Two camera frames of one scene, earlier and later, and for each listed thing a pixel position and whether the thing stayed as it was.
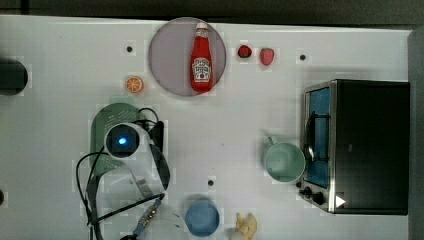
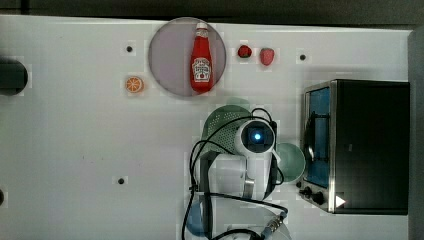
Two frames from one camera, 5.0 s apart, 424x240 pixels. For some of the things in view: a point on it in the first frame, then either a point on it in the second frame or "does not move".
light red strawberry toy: x=267 y=56 does not move
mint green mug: x=284 y=162 does not move
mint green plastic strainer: x=103 y=119 to x=220 y=129
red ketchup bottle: x=201 y=70 does not move
